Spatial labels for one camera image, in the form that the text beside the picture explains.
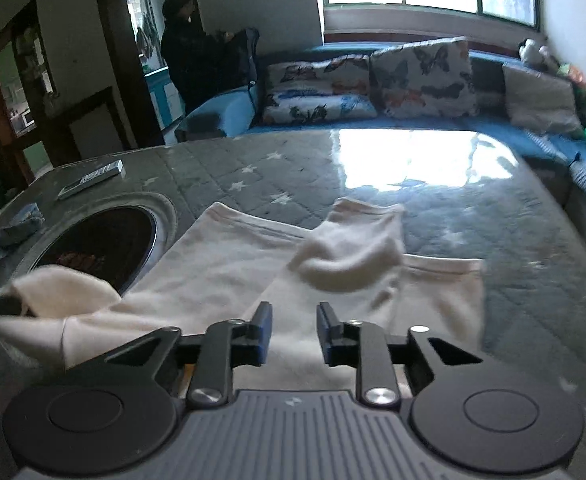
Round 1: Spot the dark wooden door frame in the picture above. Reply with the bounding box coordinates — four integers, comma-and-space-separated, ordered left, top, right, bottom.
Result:
96, 0, 183, 148

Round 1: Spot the butterfly pillow flat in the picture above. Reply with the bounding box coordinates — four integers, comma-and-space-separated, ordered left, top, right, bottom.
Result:
261, 91, 378, 125
266, 54, 370, 96

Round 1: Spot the butterfly pillow lower flat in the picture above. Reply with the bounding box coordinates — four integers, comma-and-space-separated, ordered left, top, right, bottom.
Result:
261, 91, 378, 125

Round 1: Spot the white sweater garment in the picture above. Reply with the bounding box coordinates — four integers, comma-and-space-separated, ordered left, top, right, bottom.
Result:
0, 198, 484, 390

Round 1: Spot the butterfly pillow upper flat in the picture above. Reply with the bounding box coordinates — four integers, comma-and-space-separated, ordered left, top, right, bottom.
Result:
266, 54, 370, 96

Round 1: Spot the butterfly pillow upright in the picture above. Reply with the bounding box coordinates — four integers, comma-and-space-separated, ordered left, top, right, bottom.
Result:
369, 37, 479, 119

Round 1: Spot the dark blue cloth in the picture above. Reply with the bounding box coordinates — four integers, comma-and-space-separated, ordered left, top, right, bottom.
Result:
0, 203, 44, 252

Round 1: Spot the grey plain cushion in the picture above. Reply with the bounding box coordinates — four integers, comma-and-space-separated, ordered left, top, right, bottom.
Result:
502, 64, 582, 134

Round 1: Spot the blue sofa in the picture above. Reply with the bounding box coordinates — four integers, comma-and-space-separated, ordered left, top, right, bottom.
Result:
176, 38, 586, 198

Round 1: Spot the person in dark clothes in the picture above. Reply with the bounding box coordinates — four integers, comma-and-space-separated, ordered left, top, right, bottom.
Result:
161, 0, 259, 113

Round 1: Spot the silver remote control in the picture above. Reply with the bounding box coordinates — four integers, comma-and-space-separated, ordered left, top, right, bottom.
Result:
56, 159, 124, 200

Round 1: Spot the white plush toy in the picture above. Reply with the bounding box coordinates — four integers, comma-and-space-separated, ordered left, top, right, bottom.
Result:
518, 38, 560, 73

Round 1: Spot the grey star quilted table cover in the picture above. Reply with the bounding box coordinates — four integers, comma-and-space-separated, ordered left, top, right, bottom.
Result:
0, 130, 586, 479

